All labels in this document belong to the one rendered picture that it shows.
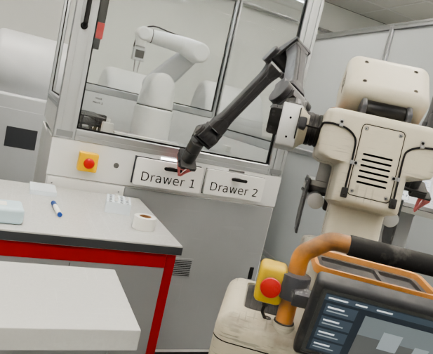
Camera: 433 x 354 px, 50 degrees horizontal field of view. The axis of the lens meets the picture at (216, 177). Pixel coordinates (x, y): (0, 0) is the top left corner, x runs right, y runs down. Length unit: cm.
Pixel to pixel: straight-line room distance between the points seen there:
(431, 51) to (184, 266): 207
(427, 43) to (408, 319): 266
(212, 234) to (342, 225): 98
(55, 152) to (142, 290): 70
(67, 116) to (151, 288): 76
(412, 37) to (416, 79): 216
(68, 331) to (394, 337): 53
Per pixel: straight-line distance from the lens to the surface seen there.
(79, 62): 183
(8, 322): 84
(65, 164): 186
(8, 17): 506
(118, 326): 86
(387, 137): 116
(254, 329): 87
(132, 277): 138
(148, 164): 187
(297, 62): 154
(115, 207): 159
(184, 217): 201
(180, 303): 216
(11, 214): 131
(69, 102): 183
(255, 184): 208
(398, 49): 348
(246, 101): 169
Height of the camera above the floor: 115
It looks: 7 degrees down
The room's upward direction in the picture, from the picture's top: 13 degrees clockwise
